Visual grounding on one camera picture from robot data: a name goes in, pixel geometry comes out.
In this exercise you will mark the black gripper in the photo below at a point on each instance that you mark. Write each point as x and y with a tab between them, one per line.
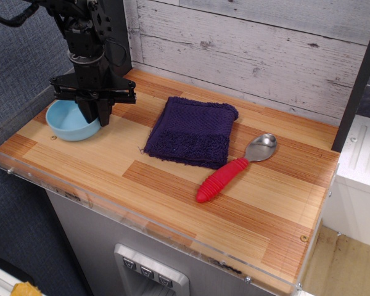
94	80

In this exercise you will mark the light blue bowl cup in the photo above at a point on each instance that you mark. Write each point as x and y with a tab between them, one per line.
68	123

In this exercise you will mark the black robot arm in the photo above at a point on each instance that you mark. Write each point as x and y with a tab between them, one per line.
98	48

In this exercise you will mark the purple folded towel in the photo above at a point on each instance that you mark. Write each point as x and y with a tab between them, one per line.
193	133

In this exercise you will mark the clear acrylic table guard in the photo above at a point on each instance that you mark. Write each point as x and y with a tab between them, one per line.
262	224

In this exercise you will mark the grey cabinet with button panel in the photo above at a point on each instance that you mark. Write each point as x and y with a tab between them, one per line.
120	260

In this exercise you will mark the white ribbed side unit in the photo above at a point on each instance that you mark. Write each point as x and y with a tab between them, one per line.
347	208

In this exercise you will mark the black left frame post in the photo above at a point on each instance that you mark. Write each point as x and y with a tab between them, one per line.
117	47

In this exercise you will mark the black frame post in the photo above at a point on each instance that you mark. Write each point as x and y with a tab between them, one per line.
117	47
353	102

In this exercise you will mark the red handled metal spoon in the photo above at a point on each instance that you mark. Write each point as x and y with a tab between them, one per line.
260	149

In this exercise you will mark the black right frame post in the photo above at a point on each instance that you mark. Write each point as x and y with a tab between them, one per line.
353	102

